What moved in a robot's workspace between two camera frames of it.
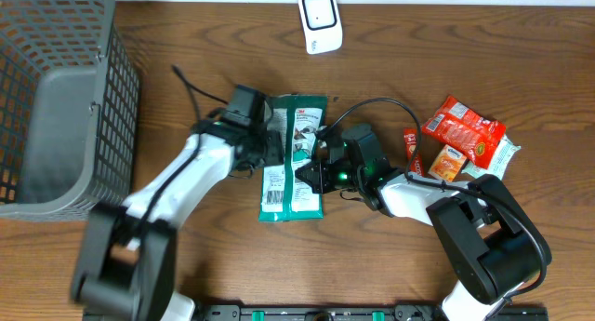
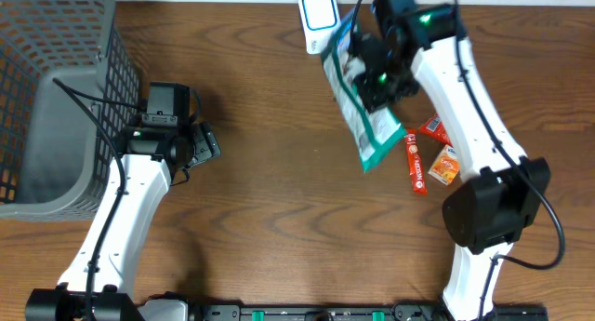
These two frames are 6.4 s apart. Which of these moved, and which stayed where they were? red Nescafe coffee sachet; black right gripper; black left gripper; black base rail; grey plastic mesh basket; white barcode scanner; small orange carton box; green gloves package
Moved: green gloves package; black left gripper; black right gripper
Stayed: small orange carton box; white barcode scanner; black base rail; grey plastic mesh basket; red Nescafe coffee sachet
